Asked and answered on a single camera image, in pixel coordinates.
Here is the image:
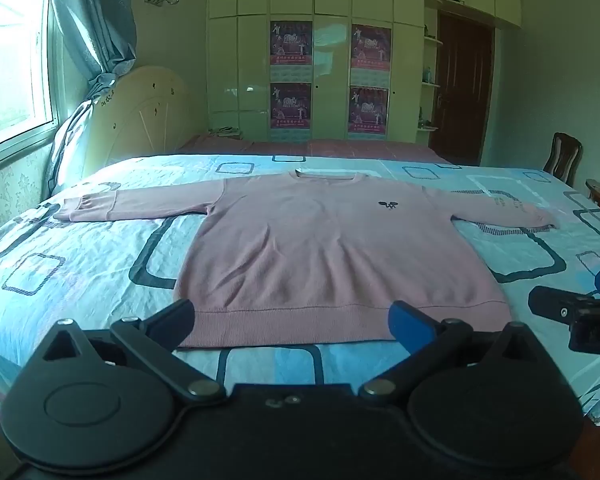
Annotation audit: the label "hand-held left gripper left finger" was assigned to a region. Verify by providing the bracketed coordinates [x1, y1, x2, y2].
[27, 299, 227, 406]

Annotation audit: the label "pink checked bed sheet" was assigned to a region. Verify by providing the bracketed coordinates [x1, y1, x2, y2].
[177, 133, 453, 165]

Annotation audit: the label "window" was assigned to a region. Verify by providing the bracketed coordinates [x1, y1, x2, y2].
[0, 0, 63, 171]

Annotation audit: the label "blue-grey curtain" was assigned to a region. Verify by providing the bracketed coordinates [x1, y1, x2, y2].
[40, 0, 138, 196]

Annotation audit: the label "cream headboard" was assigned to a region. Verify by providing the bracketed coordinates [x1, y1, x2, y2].
[82, 64, 196, 181]

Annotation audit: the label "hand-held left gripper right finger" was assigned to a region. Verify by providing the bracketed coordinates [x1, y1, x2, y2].
[358, 300, 571, 407]

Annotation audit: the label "white corner shelves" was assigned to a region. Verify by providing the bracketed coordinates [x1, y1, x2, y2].
[417, 25, 443, 133]

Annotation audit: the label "pink sweater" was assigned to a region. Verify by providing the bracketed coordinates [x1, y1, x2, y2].
[54, 170, 557, 350]

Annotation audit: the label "dark wooden chair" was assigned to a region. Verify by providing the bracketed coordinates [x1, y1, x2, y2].
[543, 132, 583, 188]

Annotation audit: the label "purple wall poster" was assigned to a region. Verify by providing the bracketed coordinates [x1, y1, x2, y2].
[348, 86, 390, 141]
[269, 21, 314, 82]
[270, 82, 313, 142]
[350, 23, 392, 86]

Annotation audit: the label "dark brown door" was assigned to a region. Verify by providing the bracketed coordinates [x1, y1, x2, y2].
[428, 10, 496, 166]

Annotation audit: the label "cream wardrobe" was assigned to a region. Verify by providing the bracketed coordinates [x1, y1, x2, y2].
[206, 0, 523, 143]

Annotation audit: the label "blue patterned bed sheet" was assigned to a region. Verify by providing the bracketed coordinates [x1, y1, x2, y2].
[0, 152, 600, 426]

